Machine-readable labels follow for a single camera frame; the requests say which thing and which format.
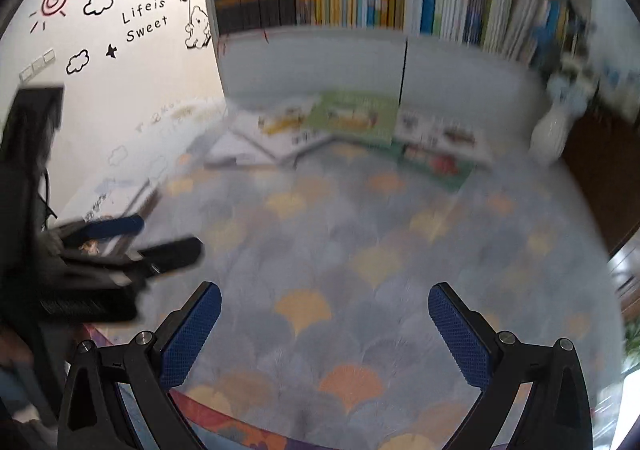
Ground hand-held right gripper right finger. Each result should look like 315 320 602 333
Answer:
427 281 596 450

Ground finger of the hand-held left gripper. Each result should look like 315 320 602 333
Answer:
60 237 205 288
47 214 146 251

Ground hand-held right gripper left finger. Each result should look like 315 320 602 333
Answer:
57 281 223 450

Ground white thin book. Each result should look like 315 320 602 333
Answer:
65 177 157 258

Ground row of white blue books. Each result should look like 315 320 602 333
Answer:
415 0 591 71

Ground white book black stripe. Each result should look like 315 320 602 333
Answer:
202 130 301 168

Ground patterned tablecloth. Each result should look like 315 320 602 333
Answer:
60 95 631 450

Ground dark green illustrated book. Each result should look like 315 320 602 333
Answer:
397 143 473 193

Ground white book yellow figure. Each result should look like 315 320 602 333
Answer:
232 98 333 163

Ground person's trouser leg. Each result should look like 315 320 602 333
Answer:
0 365 56 450

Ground white book colourful figures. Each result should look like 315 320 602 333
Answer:
395 108 493 163

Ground white vase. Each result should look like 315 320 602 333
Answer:
530 100 571 166

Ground light green illustrated book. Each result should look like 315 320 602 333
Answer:
305 90 401 146

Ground white bookshelf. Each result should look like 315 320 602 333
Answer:
200 0 601 106

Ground white wall switches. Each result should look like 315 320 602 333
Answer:
19 48 55 81

